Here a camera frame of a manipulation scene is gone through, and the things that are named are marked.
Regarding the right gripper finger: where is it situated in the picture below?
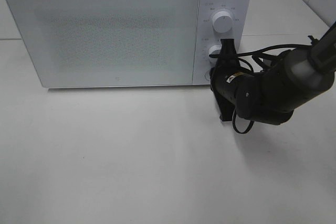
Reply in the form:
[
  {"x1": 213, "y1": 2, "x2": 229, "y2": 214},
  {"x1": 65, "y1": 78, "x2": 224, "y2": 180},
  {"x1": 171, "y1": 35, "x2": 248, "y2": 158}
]
[{"x1": 220, "y1": 39, "x2": 237, "y2": 58}]

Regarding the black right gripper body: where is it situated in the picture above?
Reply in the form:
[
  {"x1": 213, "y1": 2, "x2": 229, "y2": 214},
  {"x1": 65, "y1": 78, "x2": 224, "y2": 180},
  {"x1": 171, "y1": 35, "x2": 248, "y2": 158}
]
[{"x1": 211, "y1": 56, "x2": 254, "y2": 103}]

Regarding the white timer knob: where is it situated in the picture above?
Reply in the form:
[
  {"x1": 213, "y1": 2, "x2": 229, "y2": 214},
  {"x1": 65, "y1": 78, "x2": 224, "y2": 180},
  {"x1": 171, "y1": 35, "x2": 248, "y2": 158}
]
[{"x1": 208, "y1": 45, "x2": 222, "y2": 66}]

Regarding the round door release button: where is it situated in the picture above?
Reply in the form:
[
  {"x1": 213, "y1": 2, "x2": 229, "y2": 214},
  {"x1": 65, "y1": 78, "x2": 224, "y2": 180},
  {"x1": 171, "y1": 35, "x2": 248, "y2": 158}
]
[{"x1": 205, "y1": 69, "x2": 211, "y2": 82}]

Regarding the white microwave door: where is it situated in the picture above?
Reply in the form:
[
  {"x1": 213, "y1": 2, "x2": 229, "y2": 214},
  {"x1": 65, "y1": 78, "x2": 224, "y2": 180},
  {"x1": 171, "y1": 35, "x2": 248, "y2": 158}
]
[{"x1": 6, "y1": 0, "x2": 198, "y2": 88}]

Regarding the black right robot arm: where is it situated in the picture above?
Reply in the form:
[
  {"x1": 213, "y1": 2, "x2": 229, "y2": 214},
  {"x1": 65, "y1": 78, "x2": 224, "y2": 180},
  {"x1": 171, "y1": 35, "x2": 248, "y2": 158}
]
[{"x1": 210, "y1": 25, "x2": 335, "y2": 133}]

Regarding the upper white power knob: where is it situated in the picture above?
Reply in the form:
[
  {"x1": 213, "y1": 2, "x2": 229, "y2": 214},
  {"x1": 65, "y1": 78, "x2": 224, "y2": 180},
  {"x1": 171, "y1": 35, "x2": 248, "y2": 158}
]
[{"x1": 212, "y1": 10, "x2": 233, "y2": 34}]

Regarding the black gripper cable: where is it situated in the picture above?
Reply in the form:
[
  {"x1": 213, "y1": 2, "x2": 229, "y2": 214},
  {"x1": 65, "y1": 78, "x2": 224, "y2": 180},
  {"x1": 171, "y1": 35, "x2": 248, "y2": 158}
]
[{"x1": 208, "y1": 45, "x2": 310, "y2": 134}]

